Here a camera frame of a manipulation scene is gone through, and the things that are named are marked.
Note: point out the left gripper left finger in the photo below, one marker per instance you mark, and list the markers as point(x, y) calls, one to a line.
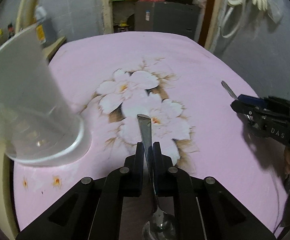
point(91, 209)

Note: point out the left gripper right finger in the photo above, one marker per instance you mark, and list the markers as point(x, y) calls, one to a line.
point(203, 208)

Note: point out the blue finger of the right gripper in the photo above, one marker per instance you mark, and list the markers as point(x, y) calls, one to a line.
point(269, 110)
point(250, 100)

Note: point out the steel spoon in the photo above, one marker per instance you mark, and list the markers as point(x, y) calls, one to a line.
point(229, 89)
point(161, 224)

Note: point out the dark grey cabinet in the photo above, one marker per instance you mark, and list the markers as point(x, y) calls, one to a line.
point(167, 17)

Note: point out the white utensil holder cup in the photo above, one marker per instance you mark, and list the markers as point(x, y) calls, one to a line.
point(37, 126)

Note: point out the pink floral tablecloth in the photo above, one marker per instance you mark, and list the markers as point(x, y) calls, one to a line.
point(110, 79)

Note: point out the beige countertop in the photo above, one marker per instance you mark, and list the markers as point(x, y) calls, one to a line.
point(51, 50)

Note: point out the plastic oil jug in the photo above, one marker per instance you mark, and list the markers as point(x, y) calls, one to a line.
point(45, 29)

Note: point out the wooden door frame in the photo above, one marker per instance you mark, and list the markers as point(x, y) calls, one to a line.
point(209, 28)

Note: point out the clear plastic bag on wall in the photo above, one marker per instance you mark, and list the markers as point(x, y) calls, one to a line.
point(275, 10)

